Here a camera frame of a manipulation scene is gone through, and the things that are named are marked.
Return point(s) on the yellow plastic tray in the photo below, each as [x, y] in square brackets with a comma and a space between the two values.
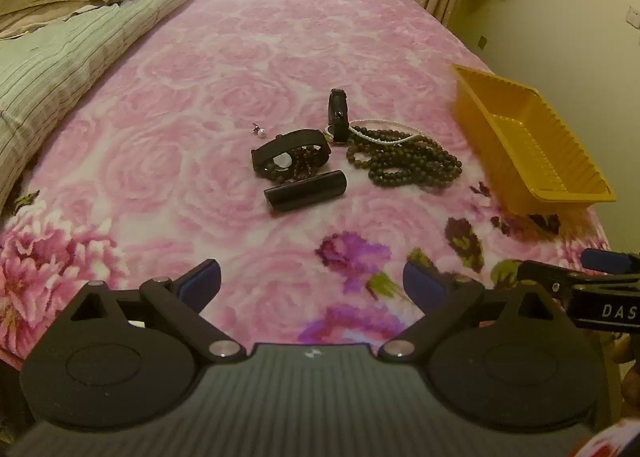
[530, 152]

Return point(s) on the black narrow watch band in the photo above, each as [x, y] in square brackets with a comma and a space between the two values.
[338, 109]

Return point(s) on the pearl earring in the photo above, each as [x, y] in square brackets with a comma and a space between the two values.
[261, 132]

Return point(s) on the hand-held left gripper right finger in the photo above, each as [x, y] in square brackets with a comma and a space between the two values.
[420, 283]

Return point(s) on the pink floral blanket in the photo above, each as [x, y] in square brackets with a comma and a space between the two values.
[200, 87]

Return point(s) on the black cylinder case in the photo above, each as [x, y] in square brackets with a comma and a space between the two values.
[305, 189]

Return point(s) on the red white printed cloth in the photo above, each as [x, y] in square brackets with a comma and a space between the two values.
[612, 442]

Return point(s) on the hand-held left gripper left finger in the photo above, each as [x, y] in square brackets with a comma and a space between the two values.
[200, 283]

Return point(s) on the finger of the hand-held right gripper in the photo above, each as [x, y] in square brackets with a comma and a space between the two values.
[612, 261]
[547, 274]

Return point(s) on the black wristwatch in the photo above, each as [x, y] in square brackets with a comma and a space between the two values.
[287, 142]

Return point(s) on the green striped quilt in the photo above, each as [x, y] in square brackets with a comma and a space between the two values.
[65, 57]

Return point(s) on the white pearl strand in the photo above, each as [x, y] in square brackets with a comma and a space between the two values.
[385, 136]

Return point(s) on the small dark wall plate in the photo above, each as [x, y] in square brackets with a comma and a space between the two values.
[483, 42]

